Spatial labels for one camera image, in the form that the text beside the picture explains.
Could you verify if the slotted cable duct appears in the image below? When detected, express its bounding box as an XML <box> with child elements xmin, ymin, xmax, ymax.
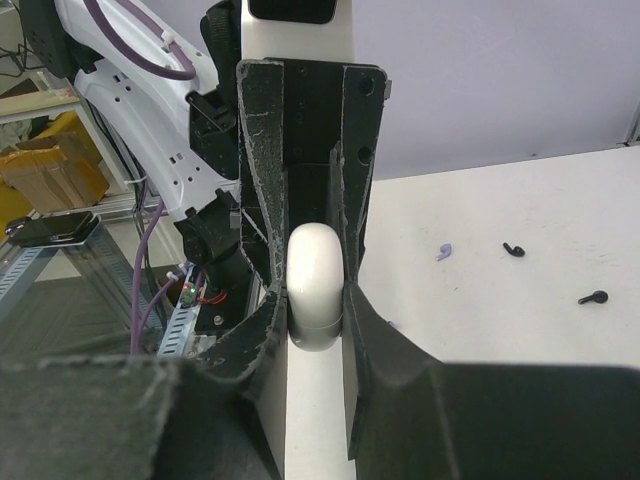
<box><xmin>1</xmin><ymin>248</ymin><xmax>199</xmax><ymax>357</ymax></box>

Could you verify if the cardboard box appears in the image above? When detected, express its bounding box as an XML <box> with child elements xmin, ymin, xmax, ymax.
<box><xmin>1</xmin><ymin>133</ymin><xmax>109</xmax><ymax>214</ymax></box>

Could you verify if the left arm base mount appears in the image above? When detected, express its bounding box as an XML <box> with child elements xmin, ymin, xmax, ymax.
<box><xmin>194</xmin><ymin>275</ymin><xmax>254</xmax><ymax>336</ymax></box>

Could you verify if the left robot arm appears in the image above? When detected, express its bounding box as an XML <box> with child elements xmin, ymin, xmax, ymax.
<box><xmin>20</xmin><ymin>1</ymin><xmax>389</xmax><ymax>295</ymax></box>

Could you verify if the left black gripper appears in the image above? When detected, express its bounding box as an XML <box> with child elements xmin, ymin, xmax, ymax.
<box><xmin>199</xmin><ymin>1</ymin><xmax>388</xmax><ymax>292</ymax></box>

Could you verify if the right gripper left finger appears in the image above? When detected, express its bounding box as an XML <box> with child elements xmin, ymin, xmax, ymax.
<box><xmin>1</xmin><ymin>282</ymin><xmax>287</xmax><ymax>479</ymax></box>

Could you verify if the white earbud case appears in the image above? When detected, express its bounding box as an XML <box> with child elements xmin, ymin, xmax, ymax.
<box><xmin>286</xmin><ymin>223</ymin><xmax>344</xmax><ymax>352</ymax></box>

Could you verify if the black earbud upright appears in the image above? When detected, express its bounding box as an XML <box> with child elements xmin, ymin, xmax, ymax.
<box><xmin>578</xmin><ymin>290</ymin><xmax>609</xmax><ymax>305</ymax></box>

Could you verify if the black smartphone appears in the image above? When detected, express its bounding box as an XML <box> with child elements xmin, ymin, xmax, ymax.
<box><xmin>5</xmin><ymin>211</ymin><xmax>100</xmax><ymax>248</ymax></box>

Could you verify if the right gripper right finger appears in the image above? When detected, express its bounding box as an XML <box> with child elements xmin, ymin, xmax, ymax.
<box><xmin>342</xmin><ymin>282</ymin><xmax>639</xmax><ymax>479</ymax></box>

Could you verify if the black earbud near gripper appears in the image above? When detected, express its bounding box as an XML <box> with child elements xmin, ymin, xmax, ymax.
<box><xmin>502</xmin><ymin>242</ymin><xmax>526</xmax><ymax>258</ymax></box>

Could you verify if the purple earbud left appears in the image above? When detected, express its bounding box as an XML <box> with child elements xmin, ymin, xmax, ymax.
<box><xmin>436</xmin><ymin>243</ymin><xmax>453</xmax><ymax>262</ymax></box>

